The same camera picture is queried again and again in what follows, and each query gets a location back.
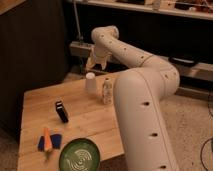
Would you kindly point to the blue sponge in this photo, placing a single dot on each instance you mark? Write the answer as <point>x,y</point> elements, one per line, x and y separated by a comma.
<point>54,141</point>

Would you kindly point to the black eraser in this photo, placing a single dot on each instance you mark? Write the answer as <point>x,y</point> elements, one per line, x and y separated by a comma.
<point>61,111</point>

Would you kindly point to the orange carrot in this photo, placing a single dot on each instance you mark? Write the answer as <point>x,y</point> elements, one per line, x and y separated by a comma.
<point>47,140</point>

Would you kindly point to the white ceramic cup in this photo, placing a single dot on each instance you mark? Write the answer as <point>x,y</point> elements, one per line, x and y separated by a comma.
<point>90,83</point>

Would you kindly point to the green patterned plate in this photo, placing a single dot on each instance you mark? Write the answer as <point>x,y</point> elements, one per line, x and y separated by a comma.
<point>80,155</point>

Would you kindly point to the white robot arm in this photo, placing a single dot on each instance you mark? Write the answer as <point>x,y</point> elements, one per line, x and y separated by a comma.
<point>137,93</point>

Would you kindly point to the wooden table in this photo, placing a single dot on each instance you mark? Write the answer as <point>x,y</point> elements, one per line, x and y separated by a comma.
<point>88,118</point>

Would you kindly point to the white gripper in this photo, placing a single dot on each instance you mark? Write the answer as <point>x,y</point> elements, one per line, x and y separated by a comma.
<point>98,55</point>

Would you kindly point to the metal vertical pole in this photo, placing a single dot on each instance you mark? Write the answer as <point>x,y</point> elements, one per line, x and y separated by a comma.
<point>80,37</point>

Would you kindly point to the metal shelf rail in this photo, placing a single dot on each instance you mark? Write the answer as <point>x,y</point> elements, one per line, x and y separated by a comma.
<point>80,48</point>

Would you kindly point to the small clear plastic bottle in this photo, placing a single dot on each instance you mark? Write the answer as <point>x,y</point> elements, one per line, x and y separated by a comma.
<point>107,91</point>

